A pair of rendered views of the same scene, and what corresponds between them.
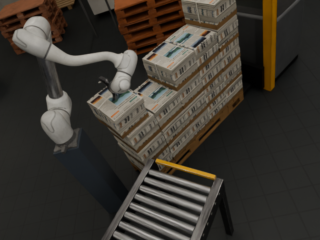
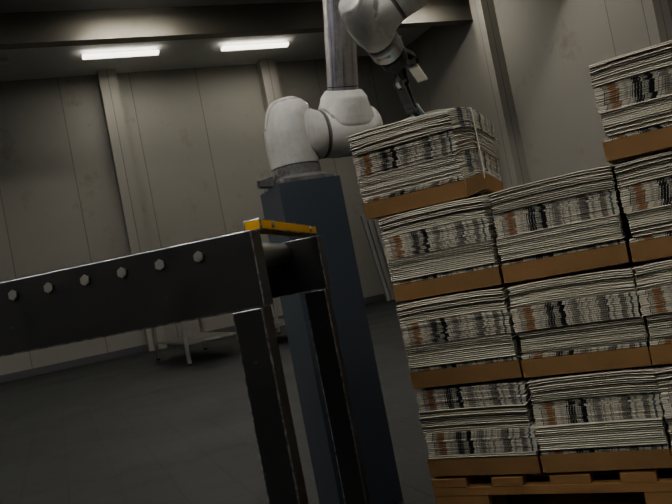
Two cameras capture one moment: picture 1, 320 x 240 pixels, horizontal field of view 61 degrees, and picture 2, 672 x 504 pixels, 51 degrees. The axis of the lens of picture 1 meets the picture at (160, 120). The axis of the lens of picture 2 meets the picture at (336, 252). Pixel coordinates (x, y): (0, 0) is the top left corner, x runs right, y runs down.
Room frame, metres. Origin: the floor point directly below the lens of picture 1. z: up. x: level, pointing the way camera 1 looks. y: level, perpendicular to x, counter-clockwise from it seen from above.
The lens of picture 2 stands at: (0.37, -1.19, 0.71)
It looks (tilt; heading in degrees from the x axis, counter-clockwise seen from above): 2 degrees up; 56
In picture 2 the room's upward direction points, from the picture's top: 11 degrees counter-clockwise
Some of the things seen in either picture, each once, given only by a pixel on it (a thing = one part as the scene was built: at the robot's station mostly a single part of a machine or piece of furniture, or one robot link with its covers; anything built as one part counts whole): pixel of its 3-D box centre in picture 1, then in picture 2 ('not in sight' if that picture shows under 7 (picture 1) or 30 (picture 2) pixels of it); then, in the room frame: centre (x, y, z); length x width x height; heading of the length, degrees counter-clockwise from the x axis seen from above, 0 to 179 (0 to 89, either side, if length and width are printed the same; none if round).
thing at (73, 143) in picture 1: (65, 140); (291, 177); (1.50, 0.69, 1.03); 0.22 x 0.18 x 0.06; 169
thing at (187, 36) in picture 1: (191, 47); not in sight; (2.13, -0.52, 0.95); 0.38 x 0.29 x 0.23; 28
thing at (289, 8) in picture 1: (261, 35); not in sight; (2.66, -1.49, 0.40); 0.70 x 0.55 x 0.80; 28
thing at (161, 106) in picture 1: (174, 116); (654, 333); (1.93, -0.14, 0.42); 1.17 x 0.39 x 0.83; 118
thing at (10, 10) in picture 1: (33, 22); not in sight; (6.19, 1.70, 0.40); 1.11 x 0.80 x 0.79; 79
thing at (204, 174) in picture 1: (184, 168); (286, 228); (1.04, -0.03, 0.81); 0.43 x 0.03 x 0.02; 46
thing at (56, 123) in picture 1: (55, 125); (291, 132); (1.53, 0.69, 1.17); 0.18 x 0.16 x 0.22; 172
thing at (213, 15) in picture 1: (216, 56); not in sight; (2.28, -0.78, 0.65); 0.39 x 0.30 x 1.29; 28
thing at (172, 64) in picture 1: (170, 65); (670, 106); (2.00, -0.26, 0.95); 0.38 x 0.29 x 0.23; 29
